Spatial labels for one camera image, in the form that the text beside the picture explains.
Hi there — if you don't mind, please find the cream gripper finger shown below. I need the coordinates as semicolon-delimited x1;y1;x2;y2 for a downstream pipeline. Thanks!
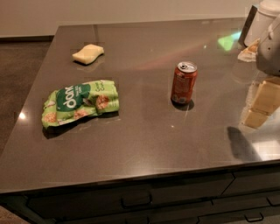
237;38;260;62
242;80;280;129

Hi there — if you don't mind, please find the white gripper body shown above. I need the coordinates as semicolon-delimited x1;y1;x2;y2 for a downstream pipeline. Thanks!
256;15;280;76

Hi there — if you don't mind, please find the orange soda can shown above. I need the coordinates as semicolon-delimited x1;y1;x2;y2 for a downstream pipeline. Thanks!
171;61;198;105

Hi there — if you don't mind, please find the green rice chip bag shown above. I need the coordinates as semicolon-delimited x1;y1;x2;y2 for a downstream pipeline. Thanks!
42;80;120;129

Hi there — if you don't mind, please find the dark drawer cabinet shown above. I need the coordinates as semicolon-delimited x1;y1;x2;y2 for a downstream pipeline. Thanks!
1;165;280;224

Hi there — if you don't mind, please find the yellow sponge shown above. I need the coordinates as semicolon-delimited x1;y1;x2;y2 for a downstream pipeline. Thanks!
72;44;104;65

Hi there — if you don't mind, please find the black right drawer handle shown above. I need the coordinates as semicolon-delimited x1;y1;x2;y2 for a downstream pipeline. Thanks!
244;213;264;223

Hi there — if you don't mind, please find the black drawer handle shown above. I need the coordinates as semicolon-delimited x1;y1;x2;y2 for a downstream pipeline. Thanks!
244;213;264;223
121;192;152;209

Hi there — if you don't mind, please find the black left drawer handle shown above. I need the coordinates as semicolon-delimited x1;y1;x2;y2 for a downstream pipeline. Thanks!
121;192;152;209

